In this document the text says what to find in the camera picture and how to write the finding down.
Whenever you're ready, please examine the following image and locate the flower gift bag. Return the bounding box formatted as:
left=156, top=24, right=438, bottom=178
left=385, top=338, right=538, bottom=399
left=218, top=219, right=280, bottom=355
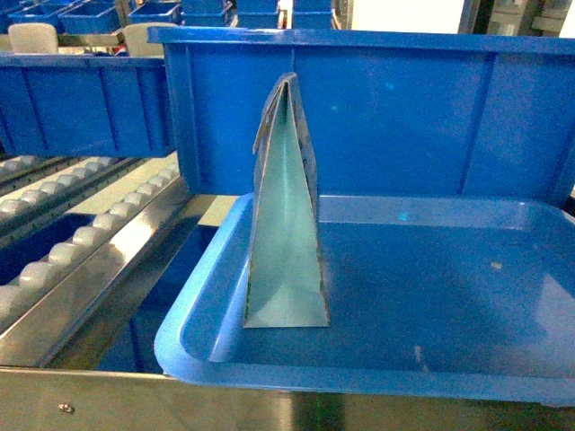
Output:
left=243, top=72, right=330, bottom=329

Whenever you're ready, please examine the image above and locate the large blue storage crate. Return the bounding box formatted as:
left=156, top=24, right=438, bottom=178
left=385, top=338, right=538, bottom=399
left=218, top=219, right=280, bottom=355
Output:
left=148, top=27, right=574, bottom=207

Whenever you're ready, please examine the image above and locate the shallow blue plastic tray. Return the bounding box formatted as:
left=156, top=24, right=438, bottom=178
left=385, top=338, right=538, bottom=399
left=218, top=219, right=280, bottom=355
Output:
left=155, top=195, right=574, bottom=407

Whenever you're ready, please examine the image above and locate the blue crate on left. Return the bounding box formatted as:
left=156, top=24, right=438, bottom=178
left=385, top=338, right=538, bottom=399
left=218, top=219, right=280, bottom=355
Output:
left=1, top=53, right=175, bottom=158

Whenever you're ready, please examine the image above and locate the grey office chair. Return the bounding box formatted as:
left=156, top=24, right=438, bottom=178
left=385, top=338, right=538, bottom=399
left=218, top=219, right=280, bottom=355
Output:
left=8, top=22, right=58, bottom=55

